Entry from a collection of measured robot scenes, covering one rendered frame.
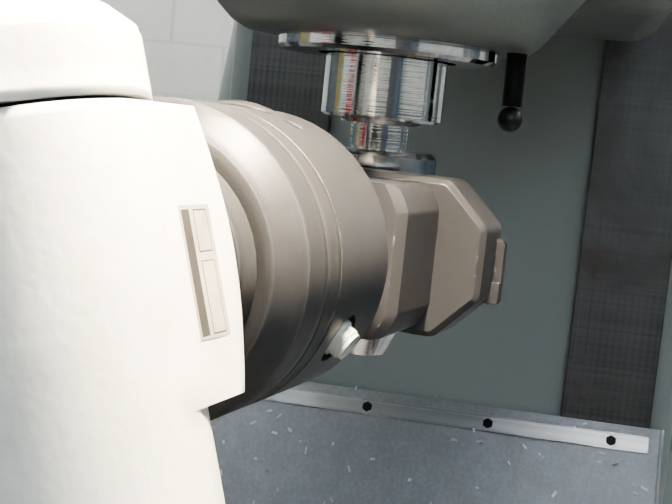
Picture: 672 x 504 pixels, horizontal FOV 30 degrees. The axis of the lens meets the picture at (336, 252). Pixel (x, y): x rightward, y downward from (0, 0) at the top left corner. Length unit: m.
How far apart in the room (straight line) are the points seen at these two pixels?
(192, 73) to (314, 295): 4.59
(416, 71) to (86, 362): 0.25
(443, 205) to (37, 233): 0.20
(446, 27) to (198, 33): 4.49
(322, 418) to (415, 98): 0.44
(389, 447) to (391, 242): 0.49
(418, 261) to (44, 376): 0.19
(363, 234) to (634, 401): 0.54
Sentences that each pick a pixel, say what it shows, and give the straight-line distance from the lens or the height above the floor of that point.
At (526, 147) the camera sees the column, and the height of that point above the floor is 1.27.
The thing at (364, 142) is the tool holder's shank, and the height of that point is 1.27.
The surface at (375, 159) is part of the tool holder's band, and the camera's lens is 0.47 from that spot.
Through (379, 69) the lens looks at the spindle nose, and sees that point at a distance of 0.47.
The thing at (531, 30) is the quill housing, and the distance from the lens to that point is 0.45.
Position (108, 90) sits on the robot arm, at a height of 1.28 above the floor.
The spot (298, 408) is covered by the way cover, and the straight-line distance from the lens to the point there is 0.89.
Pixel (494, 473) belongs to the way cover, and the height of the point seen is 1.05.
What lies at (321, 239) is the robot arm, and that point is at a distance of 0.33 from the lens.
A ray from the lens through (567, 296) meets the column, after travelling 0.87.
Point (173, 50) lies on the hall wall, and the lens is 4.93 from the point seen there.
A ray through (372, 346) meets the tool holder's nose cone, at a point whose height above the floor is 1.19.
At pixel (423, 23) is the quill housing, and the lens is 0.43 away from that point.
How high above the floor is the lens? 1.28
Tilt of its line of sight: 6 degrees down
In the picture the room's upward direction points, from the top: 6 degrees clockwise
